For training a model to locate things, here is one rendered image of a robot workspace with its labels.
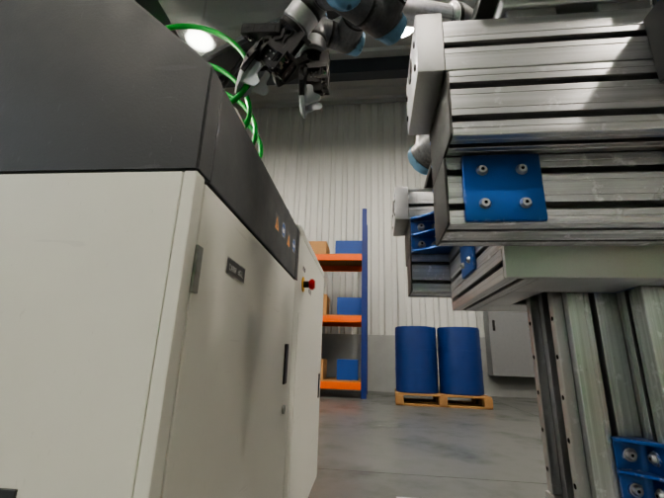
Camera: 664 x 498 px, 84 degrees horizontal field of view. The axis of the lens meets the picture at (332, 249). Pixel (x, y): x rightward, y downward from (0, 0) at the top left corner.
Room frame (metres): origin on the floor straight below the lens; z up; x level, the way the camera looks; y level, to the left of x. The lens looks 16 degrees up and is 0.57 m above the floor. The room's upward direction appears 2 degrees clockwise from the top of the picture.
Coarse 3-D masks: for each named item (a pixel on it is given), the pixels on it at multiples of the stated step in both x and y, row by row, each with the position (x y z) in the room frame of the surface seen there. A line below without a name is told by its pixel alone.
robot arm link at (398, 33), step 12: (384, 0) 0.64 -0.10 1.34; (396, 0) 0.64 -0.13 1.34; (372, 12) 0.64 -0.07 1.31; (384, 12) 0.65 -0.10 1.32; (396, 12) 0.66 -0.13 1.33; (360, 24) 0.67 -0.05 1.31; (372, 24) 0.66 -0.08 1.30; (384, 24) 0.67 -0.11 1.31; (396, 24) 0.67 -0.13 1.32; (372, 36) 0.71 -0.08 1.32; (384, 36) 0.69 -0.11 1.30; (396, 36) 0.70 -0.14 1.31
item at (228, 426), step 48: (240, 240) 0.59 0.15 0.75; (192, 288) 0.44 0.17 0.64; (240, 288) 0.62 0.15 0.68; (288, 288) 0.99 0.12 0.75; (192, 336) 0.46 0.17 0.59; (240, 336) 0.64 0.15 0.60; (288, 336) 1.03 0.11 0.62; (192, 384) 0.48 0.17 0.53; (240, 384) 0.66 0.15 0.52; (288, 384) 1.06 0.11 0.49; (192, 432) 0.50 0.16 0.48; (240, 432) 0.69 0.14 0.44; (192, 480) 0.51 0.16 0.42; (240, 480) 0.71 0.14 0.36
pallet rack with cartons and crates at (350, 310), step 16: (336, 240) 6.03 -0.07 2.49; (352, 240) 6.00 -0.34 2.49; (320, 256) 5.88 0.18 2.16; (336, 256) 5.85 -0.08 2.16; (352, 256) 5.82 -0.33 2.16; (352, 304) 5.97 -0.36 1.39; (336, 320) 5.84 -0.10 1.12; (352, 320) 5.81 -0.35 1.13; (352, 368) 6.02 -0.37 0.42; (320, 384) 5.87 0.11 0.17; (336, 384) 5.84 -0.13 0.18; (352, 384) 5.81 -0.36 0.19
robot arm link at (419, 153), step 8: (416, 136) 1.03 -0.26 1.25; (424, 136) 0.98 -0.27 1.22; (416, 144) 1.02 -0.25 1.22; (424, 144) 0.98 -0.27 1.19; (408, 152) 1.06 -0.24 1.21; (416, 152) 1.02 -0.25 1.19; (424, 152) 0.99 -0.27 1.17; (416, 160) 1.03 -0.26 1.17; (424, 160) 1.01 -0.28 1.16; (416, 168) 1.06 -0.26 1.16; (424, 168) 1.03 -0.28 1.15
